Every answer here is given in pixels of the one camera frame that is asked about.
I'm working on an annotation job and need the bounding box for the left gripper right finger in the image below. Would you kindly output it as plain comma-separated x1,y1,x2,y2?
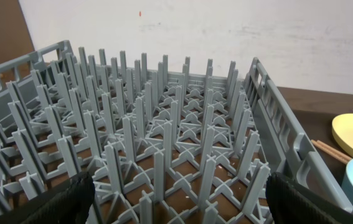
266,172,353,224

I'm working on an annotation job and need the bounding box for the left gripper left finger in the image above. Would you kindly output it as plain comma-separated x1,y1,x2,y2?
0,171,95,224

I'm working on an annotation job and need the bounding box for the grey plastic dishwasher rack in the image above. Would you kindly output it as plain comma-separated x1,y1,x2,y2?
0,40,353,223

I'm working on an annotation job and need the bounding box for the wooden chopstick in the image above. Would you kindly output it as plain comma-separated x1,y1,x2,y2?
311,139,352,164
316,140,352,164

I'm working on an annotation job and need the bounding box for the dark brown serving tray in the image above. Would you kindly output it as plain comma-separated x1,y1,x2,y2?
293,110,349,185

